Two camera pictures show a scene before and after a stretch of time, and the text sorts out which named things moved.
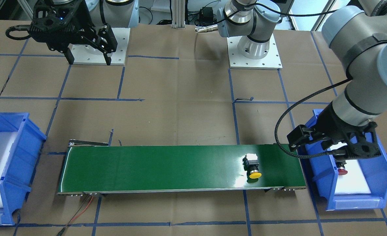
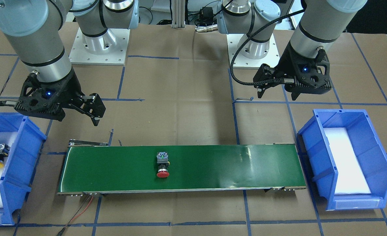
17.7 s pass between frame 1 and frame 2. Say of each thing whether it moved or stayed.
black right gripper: moved
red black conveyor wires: stayed
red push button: moved
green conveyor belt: stayed
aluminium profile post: stayed
